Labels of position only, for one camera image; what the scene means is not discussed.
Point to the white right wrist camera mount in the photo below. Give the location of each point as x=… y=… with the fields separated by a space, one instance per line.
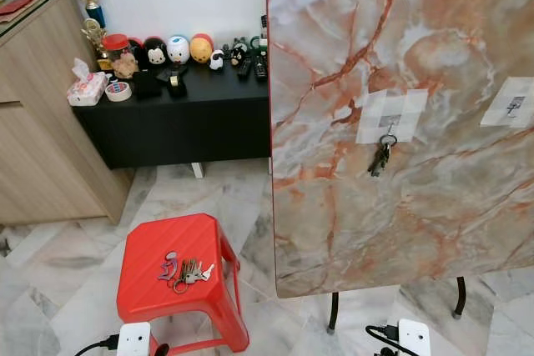
x=415 y=338

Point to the marble pattern folding table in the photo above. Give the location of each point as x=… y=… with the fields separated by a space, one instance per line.
x=400 y=206

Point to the black tape dispenser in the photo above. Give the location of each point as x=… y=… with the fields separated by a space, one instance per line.
x=175 y=81

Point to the small gold trophy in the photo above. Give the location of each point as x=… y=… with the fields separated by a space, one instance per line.
x=94 y=35

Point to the pink tissue box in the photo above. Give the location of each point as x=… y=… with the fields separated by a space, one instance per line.
x=86 y=87

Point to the white console leg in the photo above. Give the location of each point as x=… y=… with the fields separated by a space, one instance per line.
x=198 y=170

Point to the flat red item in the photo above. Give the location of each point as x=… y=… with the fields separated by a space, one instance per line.
x=17 y=6

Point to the small panda figure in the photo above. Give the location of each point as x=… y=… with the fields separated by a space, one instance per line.
x=216 y=60

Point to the white round figure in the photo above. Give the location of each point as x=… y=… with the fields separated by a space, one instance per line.
x=178 y=49

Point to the small black box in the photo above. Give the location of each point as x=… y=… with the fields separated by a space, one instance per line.
x=148 y=83

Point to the black remote control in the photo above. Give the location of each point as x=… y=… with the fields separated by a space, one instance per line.
x=244 y=67
x=260 y=66

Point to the key bunch with pink tag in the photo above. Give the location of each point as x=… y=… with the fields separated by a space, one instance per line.
x=188 y=273

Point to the orange round figure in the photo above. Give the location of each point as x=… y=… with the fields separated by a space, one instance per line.
x=201 y=47

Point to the black round mouse figure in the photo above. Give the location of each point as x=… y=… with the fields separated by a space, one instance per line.
x=155 y=54

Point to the clear adhesive metal hook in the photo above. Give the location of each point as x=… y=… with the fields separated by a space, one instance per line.
x=400 y=110
x=511 y=102

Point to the small black figure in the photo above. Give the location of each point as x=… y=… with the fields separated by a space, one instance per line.
x=239 y=52

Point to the clear jar with red lid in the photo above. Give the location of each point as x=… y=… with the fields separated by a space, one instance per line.
x=117 y=52

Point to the white tape roll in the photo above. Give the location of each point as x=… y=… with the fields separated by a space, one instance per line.
x=118 y=91

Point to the light wooden cabinet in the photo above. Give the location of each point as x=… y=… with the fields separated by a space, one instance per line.
x=42 y=122

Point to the red plastic stool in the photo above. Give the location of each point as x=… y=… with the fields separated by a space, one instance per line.
x=167 y=235

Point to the black low console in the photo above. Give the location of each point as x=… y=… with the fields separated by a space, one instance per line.
x=183 y=122

